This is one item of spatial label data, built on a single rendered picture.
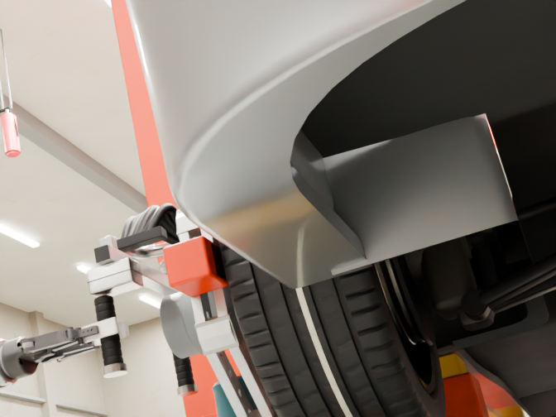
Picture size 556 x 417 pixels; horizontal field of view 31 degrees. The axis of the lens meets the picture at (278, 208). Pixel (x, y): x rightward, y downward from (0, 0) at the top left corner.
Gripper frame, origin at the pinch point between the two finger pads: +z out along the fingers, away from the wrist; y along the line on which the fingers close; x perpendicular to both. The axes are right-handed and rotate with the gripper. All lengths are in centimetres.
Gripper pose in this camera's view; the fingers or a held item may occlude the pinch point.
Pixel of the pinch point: (106, 331)
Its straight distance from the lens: 188.3
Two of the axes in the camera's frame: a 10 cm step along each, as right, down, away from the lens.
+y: -3.0, -2.7, -9.1
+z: 9.3, -3.0, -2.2
